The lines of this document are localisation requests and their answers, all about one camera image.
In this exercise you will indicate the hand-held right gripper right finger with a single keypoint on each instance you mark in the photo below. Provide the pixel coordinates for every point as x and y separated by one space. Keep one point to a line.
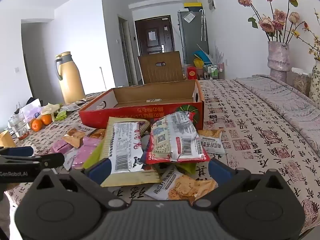
220 172

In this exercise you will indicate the wall poster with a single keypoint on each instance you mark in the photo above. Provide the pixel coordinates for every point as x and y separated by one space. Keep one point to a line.
211 1

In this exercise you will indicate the orange cracker packet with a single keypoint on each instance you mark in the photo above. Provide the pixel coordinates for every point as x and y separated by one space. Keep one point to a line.
73 137
96 133

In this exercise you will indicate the clear snack container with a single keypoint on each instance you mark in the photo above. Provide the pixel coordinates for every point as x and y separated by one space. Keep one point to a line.
301 82

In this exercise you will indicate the cream plastic bag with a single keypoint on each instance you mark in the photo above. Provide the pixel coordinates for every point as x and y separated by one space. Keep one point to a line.
51 108

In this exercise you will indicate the yellow paper envelope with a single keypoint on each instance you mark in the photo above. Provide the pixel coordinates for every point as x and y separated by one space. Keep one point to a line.
7 140

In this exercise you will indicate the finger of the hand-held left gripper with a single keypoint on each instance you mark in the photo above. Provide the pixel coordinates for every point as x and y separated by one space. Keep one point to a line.
17 151
51 160

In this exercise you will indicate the blue bag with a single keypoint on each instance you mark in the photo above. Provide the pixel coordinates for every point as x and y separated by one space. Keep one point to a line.
202 56

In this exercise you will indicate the yellow box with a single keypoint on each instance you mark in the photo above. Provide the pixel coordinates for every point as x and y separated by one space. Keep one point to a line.
192 5

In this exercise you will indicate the white dried grass stems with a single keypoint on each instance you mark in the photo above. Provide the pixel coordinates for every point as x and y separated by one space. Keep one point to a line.
218 55

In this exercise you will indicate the large red snack bag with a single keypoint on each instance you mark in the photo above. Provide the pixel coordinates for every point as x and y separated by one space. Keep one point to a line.
175 140

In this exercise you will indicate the yellow thermos jug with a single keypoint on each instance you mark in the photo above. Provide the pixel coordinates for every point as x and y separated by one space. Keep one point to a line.
71 80

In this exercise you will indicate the white purple plastic bag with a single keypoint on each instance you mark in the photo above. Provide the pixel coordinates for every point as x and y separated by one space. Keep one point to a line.
31 110

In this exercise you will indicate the white printed snack packet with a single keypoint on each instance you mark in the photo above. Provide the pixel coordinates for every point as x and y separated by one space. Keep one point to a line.
71 108

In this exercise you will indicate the pink textured vase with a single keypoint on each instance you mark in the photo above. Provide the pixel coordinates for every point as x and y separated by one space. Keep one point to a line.
278 60

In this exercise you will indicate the grey refrigerator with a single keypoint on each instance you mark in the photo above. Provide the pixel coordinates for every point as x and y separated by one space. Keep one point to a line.
192 37

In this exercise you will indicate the white cracker snack packet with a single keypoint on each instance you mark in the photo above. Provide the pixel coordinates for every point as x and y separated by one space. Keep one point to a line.
180 187
212 143

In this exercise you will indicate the grey quilted blanket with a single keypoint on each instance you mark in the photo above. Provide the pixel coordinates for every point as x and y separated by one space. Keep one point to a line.
287 100

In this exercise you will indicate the wooden chair back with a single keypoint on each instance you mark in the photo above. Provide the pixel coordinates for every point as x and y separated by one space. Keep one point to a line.
162 72

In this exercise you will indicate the dried rose bouquet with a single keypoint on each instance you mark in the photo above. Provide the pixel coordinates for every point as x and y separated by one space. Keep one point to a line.
267 25

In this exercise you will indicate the orange fruit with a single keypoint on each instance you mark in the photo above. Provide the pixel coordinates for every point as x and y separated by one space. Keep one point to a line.
46 119
37 125

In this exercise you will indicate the glass jar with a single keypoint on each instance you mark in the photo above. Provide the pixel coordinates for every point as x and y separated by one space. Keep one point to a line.
18 127

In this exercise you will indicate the dark brown door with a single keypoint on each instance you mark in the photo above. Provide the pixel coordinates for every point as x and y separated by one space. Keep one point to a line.
155 45

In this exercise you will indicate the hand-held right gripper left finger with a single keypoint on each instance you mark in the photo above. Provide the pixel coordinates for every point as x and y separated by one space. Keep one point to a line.
100 171

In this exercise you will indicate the large yellow snack bag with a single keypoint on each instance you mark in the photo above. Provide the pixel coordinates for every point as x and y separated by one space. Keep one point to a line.
127 145

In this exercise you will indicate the white umbrella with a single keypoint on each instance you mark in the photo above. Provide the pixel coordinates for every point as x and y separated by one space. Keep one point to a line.
203 25

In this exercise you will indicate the paper note on refrigerator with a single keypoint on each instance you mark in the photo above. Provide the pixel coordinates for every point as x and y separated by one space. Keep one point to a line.
189 17

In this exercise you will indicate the thin metal rod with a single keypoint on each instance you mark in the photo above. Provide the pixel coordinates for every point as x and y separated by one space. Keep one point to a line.
101 80

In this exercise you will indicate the floral patterned vase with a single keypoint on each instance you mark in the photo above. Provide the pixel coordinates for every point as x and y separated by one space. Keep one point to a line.
315 85

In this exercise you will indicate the light green snack packet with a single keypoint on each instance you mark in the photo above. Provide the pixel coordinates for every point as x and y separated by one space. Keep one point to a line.
61 115

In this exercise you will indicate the pink snack packet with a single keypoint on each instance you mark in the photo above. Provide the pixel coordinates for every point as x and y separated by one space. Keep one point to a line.
60 146
86 152

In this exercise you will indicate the red gift box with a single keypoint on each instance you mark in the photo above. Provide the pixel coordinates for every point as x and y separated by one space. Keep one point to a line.
192 73

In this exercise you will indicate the red cardboard box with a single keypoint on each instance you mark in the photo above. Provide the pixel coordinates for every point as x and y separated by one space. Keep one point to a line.
155 97

